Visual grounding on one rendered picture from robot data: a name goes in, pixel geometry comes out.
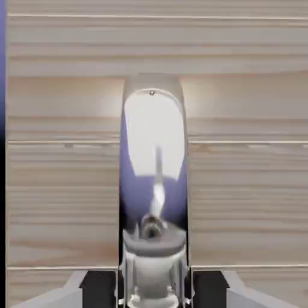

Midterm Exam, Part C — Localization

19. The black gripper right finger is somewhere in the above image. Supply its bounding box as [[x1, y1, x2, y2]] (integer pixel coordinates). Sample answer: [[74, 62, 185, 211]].
[[191, 269, 300, 308]]

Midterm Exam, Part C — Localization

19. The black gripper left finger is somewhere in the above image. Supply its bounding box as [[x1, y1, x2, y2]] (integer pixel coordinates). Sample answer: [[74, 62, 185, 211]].
[[9, 269, 118, 308]]

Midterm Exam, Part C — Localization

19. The curved shiny metal handle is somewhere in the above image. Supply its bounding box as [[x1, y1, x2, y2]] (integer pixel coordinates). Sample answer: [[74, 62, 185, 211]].
[[117, 72, 194, 308]]

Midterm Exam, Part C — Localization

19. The light wood cabinet door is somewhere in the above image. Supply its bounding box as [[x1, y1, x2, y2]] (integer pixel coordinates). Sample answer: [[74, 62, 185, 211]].
[[5, 266, 308, 308], [5, 141, 308, 269], [5, 14, 308, 144]]

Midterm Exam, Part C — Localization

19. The light wood cabinet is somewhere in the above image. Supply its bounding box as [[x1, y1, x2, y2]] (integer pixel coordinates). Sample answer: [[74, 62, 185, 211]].
[[5, 0, 308, 308]]

